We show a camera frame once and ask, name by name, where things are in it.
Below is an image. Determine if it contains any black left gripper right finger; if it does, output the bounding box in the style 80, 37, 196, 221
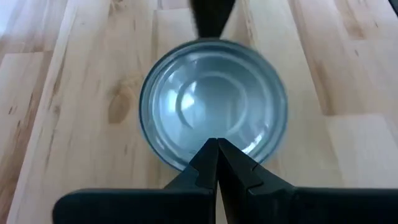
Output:
217, 138, 398, 224

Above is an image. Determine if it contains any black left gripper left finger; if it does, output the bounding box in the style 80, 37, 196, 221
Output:
52, 138, 219, 224

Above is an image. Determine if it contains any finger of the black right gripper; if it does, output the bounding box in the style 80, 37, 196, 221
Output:
189, 0, 237, 40

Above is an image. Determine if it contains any tuna can white green label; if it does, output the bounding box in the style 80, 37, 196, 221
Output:
139, 39, 289, 172

